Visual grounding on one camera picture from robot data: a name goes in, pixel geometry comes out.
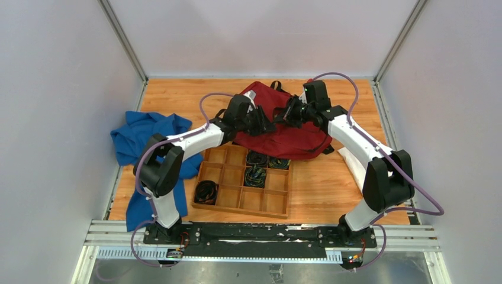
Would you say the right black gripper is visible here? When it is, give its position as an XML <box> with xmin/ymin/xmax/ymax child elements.
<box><xmin>273</xmin><ymin>94</ymin><xmax>316</xmax><ymax>130</ymax></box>

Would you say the red backpack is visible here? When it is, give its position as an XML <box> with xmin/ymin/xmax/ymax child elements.
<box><xmin>233</xmin><ymin>81</ymin><xmax>334</xmax><ymax>160</ymax></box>

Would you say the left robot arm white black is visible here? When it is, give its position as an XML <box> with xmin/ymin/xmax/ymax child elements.
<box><xmin>131</xmin><ymin>93</ymin><xmax>276</xmax><ymax>244</ymax></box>

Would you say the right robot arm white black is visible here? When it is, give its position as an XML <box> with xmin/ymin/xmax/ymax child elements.
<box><xmin>281</xmin><ymin>80</ymin><xmax>415</xmax><ymax>247</ymax></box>

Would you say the wooden compartment tray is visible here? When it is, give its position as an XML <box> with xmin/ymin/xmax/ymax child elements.
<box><xmin>191</xmin><ymin>144</ymin><xmax>292</xmax><ymax>220</ymax></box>

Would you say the white paper towel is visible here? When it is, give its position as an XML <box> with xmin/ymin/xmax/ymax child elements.
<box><xmin>337</xmin><ymin>147</ymin><xmax>366</xmax><ymax>193</ymax></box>

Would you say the blue cloth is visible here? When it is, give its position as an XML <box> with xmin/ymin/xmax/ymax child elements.
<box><xmin>110</xmin><ymin>111</ymin><xmax>204</xmax><ymax>232</ymax></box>

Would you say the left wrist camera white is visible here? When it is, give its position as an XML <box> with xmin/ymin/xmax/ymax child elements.
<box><xmin>244</xmin><ymin>90</ymin><xmax>256</xmax><ymax>108</ymax></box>

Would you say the coiled cable tray middle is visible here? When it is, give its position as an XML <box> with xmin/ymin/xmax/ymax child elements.
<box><xmin>243</xmin><ymin>165</ymin><xmax>266</xmax><ymax>188</ymax></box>

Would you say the coiled black cable front left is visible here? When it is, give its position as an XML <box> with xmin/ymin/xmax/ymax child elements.
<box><xmin>194</xmin><ymin>180</ymin><xmax>220</xmax><ymax>206</ymax></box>

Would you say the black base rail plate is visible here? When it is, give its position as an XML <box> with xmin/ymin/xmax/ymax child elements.
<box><xmin>143</xmin><ymin>222</ymin><xmax>377</xmax><ymax>258</ymax></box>

